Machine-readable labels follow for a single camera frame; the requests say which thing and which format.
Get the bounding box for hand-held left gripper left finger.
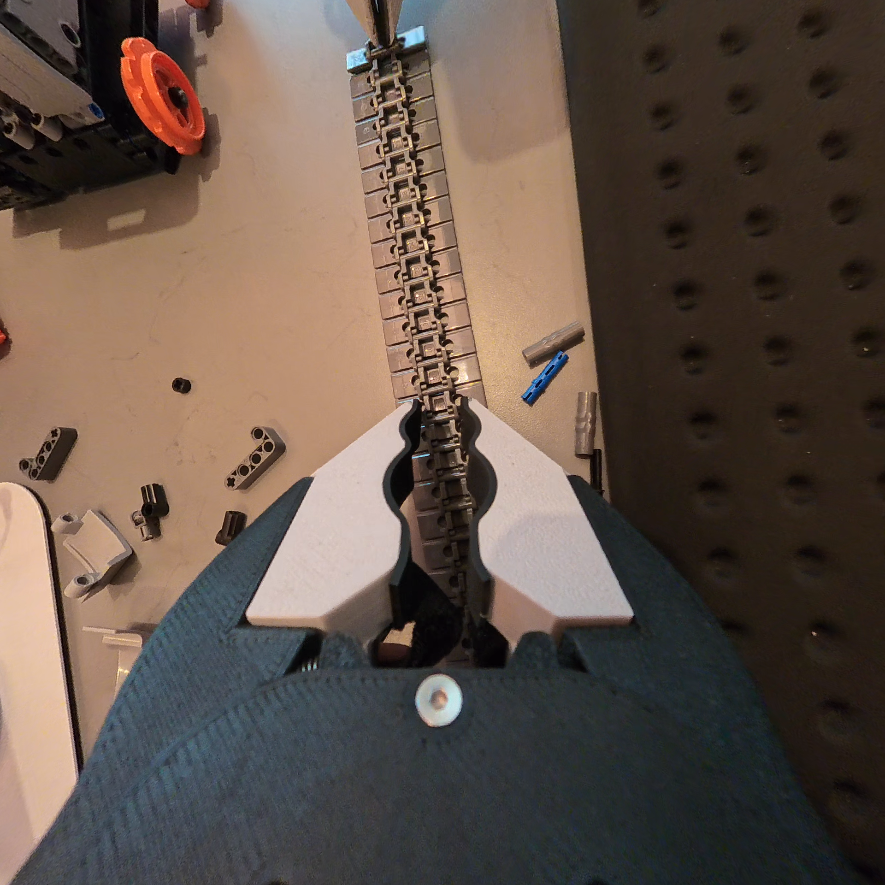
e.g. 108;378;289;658
247;400;423;633

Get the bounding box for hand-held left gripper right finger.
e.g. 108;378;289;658
459;400;636;647

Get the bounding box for grey toy track chain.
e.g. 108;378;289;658
346;26;490;665

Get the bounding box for dark grey long bent liftarm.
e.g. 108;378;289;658
223;425;287;492

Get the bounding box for grey connector tube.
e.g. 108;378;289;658
574;391;599;456
522;321;586;366

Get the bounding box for blue toy pin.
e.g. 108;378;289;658
520;350;571;404

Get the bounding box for black axle pin connector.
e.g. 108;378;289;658
131;484;170;542

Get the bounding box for light grey holed curved panel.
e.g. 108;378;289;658
82;622;159;685

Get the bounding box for dark studded panel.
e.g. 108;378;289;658
556;0;885;885

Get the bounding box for dark grey short bent liftarm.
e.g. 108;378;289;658
18;426;79;483

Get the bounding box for toy vehicle with orange wheels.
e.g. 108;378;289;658
0;0;208;212

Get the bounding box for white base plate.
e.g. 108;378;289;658
0;482;79;865

